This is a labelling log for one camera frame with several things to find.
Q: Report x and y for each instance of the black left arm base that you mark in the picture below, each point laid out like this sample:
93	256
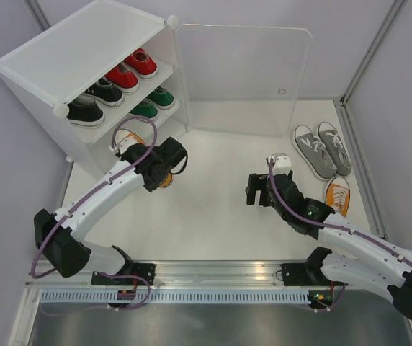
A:
128	276

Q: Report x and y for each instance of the aluminium corner frame post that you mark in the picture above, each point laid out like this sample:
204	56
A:
354	110

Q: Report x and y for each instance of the white slotted cable duct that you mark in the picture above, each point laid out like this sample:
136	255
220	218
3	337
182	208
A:
293	297

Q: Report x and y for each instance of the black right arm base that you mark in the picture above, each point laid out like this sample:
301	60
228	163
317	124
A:
298	274

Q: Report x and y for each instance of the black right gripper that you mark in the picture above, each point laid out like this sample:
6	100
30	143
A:
256	182

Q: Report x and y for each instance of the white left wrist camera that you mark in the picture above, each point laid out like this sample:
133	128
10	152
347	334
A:
121	147

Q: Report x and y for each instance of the white plastic shoe cabinet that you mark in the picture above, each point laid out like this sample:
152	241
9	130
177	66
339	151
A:
51	70

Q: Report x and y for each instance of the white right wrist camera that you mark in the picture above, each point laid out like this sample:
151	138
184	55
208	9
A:
280	163

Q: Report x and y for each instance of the left grey sneaker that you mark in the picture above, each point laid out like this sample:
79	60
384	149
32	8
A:
314	152

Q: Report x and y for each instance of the red sneaker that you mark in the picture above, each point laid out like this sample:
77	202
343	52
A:
123	78
143	64

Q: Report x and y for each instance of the right grey sneaker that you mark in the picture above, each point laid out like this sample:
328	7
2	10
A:
335	147

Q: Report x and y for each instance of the aluminium mounting rail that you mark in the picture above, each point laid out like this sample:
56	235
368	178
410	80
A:
191	275

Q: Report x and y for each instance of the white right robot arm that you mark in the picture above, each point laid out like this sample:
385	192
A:
377	265

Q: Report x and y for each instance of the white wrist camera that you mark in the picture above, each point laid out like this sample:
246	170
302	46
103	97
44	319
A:
121	147
280	163

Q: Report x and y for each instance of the clear acrylic cabinet door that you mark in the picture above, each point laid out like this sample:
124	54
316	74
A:
242	79

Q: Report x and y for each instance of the green sneaker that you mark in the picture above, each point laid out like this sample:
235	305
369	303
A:
161	98
145	109

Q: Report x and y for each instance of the black sneaker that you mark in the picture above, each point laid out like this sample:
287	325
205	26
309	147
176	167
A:
87	114
105	92

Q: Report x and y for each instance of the grey sneaker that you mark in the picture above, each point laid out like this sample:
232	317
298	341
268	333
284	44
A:
335	147
314	152

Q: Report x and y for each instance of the orange sneaker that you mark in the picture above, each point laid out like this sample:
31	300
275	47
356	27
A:
127	133
337	195

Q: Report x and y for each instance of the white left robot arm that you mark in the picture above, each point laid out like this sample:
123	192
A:
60	236

